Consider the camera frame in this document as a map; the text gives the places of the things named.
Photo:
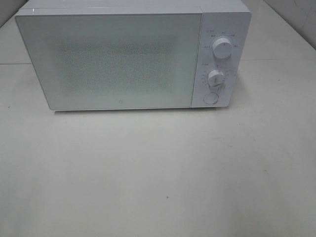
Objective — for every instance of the white microwave knob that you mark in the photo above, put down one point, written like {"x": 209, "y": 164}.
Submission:
{"x": 216, "y": 77}
{"x": 222, "y": 47}

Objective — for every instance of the white microwave door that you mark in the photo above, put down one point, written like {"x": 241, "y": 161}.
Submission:
{"x": 98, "y": 62}

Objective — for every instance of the white microwave oven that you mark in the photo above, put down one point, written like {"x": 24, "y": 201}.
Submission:
{"x": 229, "y": 18}

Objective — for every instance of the white round door button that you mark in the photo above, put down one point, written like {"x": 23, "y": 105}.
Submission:
{"x": 211, "y": 98}

